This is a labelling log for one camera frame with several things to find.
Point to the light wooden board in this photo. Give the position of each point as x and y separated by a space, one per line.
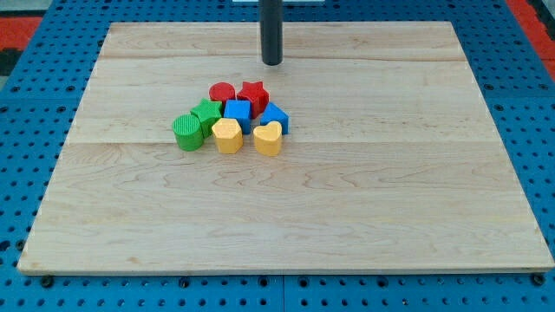
392 165

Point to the blue cube block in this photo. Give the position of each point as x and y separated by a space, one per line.
239 110

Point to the yellow heart block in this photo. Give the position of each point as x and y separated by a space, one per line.
268 138

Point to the blue perforated metal table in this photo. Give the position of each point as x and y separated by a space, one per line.
39 100

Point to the yellow hexagon block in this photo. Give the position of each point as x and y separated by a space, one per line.
228 135

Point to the green cylinder block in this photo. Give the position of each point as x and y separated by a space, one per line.
187 132

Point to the green star block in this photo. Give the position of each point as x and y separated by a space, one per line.
208 112

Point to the red star block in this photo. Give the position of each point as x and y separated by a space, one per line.
255 93

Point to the red cylinder block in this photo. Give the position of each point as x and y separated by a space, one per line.
222 92

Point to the blue triangle block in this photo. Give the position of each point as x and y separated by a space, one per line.
273 112

